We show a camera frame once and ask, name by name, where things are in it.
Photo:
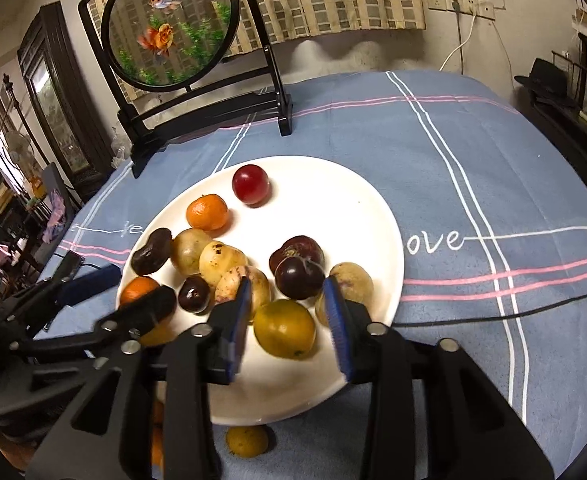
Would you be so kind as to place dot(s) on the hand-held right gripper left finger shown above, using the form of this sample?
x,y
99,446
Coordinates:
x,y
238,330

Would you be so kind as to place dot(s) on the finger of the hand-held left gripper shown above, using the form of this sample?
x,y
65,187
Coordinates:
x,y
93,282
148,305

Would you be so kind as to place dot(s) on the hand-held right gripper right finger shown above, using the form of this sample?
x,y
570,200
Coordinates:
x,y
337,330

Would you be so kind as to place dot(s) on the small mandarin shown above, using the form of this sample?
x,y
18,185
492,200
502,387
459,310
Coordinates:
x,y
138,291
207,212

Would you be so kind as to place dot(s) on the mandarin with stem nub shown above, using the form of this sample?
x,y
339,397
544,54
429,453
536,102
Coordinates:
x,y
157,334

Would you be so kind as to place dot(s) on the pale yellow purple-streaked melon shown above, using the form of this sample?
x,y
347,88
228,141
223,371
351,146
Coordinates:
x,y
231,287

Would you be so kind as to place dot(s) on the yellow orange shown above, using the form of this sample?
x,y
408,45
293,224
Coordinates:
x,y
284,329

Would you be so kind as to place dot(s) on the dark brown water chestnut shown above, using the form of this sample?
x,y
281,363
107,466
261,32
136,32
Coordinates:
x,y
152,258

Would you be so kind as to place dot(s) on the small dark cherry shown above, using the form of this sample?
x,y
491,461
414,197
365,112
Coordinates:
x,y
195,294

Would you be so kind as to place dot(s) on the large tan round fruit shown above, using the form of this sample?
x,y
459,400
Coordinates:
x,y
351,280

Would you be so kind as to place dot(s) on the dark purple plum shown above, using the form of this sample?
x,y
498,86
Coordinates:
x,y
298,279

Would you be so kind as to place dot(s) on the yellow spotted round fruit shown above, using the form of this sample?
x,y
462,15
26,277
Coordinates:
x,y
222,262

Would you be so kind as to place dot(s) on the large dark red plum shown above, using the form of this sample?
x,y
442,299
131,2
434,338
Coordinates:
x,y
301,247

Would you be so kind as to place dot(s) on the white oval plate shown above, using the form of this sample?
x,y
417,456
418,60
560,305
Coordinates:
x,y
323,210

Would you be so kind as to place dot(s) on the small red plum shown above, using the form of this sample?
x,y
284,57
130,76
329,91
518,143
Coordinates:
x,y
250,185

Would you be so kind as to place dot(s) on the black smartphone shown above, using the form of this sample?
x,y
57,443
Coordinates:
x,y
72,262

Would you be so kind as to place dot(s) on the small tan fruit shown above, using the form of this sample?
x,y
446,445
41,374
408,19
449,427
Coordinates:
x,y
188,251

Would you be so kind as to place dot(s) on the small yellow-green fruit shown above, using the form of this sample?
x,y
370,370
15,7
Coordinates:
x,y
246,441

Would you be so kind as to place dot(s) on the standing fan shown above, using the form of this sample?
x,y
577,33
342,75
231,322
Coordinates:
x,y
18,152

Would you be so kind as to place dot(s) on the dark framed painting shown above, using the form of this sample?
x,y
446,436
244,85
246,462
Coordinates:
x,y
61,110

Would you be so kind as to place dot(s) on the blue striped blanket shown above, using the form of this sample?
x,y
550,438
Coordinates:
x,y
473,185

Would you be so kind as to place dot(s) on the round goldfish screen on stand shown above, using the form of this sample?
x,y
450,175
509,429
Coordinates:
x,y
173,25

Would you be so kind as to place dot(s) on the black hat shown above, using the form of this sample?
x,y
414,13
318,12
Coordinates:
x,y
546,82

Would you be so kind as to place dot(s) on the white wall outlet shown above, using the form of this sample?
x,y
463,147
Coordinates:
x,y
437,0

